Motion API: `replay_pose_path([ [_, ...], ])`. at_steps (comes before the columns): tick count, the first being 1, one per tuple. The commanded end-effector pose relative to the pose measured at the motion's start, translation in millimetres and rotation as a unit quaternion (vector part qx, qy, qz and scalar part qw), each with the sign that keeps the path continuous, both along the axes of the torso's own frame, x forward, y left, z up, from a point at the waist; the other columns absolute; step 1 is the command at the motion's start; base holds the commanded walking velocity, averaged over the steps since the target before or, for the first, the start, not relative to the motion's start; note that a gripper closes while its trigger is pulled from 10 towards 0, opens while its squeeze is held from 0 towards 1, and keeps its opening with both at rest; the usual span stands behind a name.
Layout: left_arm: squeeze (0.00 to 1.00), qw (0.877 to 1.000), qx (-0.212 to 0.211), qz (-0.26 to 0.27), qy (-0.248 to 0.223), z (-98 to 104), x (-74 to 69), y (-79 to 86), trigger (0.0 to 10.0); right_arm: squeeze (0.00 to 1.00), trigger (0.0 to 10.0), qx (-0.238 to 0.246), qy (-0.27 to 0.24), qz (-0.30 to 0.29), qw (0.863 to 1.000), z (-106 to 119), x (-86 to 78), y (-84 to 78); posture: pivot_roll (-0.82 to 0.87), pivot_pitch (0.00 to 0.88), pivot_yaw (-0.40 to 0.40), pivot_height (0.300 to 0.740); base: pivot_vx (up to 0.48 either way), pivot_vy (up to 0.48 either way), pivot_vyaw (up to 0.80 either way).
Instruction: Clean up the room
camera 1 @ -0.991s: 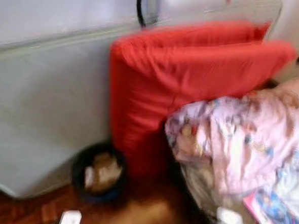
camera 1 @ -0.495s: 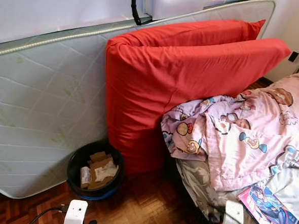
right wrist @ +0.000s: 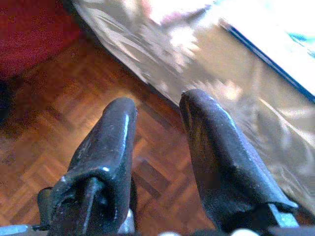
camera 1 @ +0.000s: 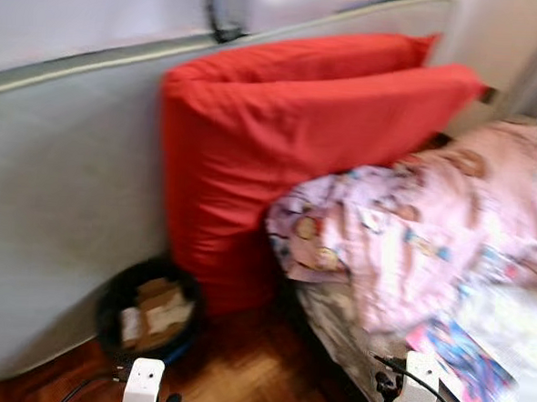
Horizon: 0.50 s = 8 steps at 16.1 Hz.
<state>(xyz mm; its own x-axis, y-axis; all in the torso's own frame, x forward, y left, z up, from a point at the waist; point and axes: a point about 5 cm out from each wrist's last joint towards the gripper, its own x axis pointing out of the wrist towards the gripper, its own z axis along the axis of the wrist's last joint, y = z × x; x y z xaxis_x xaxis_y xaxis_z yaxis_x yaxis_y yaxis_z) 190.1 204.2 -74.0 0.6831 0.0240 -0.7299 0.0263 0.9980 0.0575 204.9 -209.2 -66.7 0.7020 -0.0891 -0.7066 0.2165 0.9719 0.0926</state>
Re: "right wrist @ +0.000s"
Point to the bed with grey floral sheet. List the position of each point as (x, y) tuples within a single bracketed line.
[(209, 61)]

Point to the colourful anime cover book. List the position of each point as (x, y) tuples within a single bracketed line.
[(283, 49)]

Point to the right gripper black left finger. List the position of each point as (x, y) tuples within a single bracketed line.
[(103, 152)]

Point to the large red cushion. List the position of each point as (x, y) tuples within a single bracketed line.
[(29, 32)]

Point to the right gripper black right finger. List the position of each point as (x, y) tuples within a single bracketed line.
[(216, 152)]

